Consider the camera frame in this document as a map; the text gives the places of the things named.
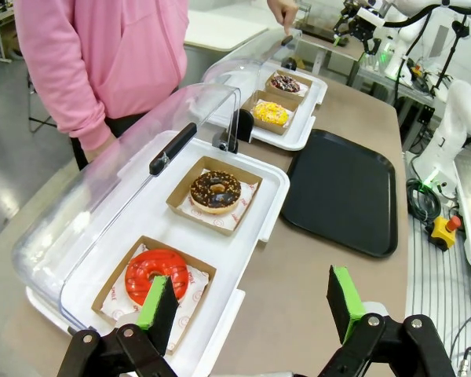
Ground left gripper green-padded right finger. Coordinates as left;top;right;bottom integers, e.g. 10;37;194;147
316;265;457;377

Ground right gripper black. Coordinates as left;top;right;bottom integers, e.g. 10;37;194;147
332;13;381;55

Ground left gripper green-padded left finger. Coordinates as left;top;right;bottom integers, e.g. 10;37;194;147
57;273;182;377

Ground clear lid with black handle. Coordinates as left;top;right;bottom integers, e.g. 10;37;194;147
10;82;243;335
201;26;304;119

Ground person's right forearm pink sleeve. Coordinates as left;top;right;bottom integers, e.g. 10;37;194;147
21;23;115;152

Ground red glazed donut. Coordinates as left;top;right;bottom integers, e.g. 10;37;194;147
124;247;190;308

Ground brown cardboard donut tray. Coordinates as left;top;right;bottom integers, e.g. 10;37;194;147
90;235;217;357
240;90;301;137
165;155;264;238
264;69;314;100

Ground dark donut with coloured sprinkles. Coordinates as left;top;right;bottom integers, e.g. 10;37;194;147
269;74;301;94

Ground yellow sprinkled donut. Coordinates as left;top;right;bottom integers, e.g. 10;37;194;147
252;101;290;126

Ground black plastic serving tray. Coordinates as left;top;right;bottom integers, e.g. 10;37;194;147
279;128;400;259

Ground chocolate donut with nut sprinkles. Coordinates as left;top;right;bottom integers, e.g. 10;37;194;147
189;170;243;216

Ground person's left hand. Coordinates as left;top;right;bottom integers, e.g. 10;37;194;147
266;0;300;37

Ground person's right hand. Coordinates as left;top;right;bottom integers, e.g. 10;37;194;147
84;134;118;165

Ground clear glass box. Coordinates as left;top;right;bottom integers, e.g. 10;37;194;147
293;2;341;40

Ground white printed paper liner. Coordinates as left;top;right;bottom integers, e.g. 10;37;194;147
100;242;211;353
177;167;261;232

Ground white display case base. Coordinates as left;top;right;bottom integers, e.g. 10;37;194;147
24;135;292;377
201;69;329;152

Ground yellow emergency stop button box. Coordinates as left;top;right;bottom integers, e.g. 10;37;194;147
430;214;462;253

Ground white background table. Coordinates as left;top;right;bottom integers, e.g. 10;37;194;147
183;9;270;51

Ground person's black trousers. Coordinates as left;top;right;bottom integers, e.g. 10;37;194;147
69;112;147;172

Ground person's pink hoodie torso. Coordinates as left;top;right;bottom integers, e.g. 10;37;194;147
13;0;190;155

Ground black cable on robot arm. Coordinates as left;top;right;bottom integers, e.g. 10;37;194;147
430;11;471;101

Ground black cable with metal connector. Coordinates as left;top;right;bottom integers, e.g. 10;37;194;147
450;324;471;377

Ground green and black cable bundle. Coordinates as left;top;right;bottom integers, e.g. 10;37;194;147
405;178;444;225

